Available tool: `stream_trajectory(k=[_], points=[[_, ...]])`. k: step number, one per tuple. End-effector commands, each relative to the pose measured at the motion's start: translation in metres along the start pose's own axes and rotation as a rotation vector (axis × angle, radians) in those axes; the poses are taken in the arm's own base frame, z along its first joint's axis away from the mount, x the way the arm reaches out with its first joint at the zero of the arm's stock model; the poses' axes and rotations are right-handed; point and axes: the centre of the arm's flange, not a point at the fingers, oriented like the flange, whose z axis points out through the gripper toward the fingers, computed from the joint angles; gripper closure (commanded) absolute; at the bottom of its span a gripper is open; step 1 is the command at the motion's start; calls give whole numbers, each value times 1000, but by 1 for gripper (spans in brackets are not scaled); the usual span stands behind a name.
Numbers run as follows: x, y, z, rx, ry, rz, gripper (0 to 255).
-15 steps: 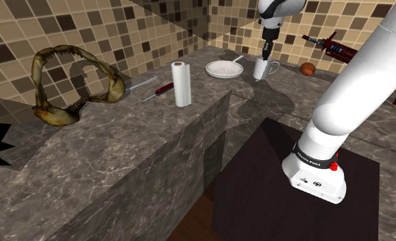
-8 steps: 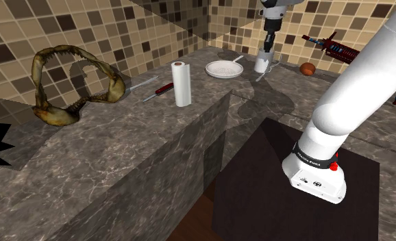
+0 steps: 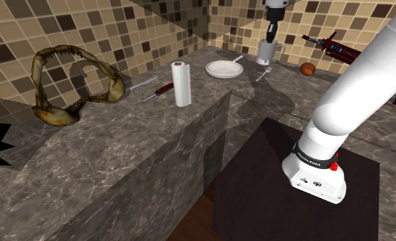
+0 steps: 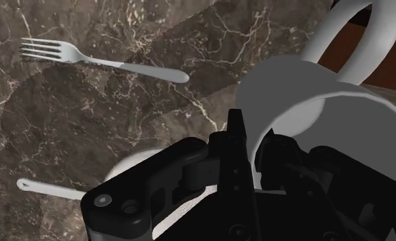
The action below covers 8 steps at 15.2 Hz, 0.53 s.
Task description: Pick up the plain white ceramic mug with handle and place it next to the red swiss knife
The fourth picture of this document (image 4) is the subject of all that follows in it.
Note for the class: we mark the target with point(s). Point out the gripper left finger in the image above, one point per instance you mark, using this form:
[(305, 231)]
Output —
[(144, 187)]

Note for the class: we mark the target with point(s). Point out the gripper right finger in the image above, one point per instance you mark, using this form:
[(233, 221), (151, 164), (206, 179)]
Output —
[(345, 187)]

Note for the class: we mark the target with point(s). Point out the white mug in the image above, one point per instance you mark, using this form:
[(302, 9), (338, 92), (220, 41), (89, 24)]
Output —
[(285, 86)]

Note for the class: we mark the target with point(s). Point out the silver fork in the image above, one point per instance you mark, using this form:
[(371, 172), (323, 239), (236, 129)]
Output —
[(144, 70)]

